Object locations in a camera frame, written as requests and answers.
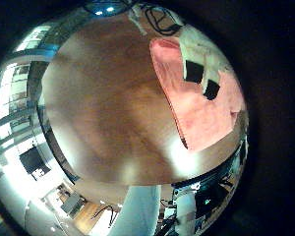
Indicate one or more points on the metal framed glass partition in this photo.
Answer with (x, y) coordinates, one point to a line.
(13, 98)

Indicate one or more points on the black monitor screen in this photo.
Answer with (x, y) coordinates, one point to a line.
(34, 160)

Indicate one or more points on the grey box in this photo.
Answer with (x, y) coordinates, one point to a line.
(70, 204)

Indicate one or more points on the pink cloth garment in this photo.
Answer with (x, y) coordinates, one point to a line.
(200, 118)

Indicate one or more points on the wooden side table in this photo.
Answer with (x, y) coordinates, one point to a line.
(88, 218)

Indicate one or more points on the black device with teal light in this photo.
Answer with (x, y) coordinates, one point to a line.
(209, 200)

